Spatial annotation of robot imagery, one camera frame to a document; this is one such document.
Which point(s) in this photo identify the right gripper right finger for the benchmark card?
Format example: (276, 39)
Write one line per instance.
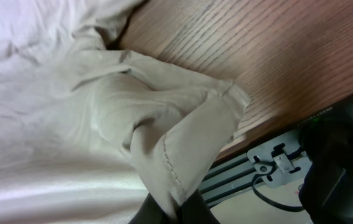
(195, 211)

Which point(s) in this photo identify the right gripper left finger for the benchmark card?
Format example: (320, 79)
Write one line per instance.
(151, 213)

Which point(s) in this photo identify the beige shorts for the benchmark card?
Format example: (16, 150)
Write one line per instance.
(86, 133)

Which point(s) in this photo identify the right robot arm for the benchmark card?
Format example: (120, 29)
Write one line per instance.
(322, 150)

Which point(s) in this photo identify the grey metal mounting bracket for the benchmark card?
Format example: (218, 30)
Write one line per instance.
(281, 159)

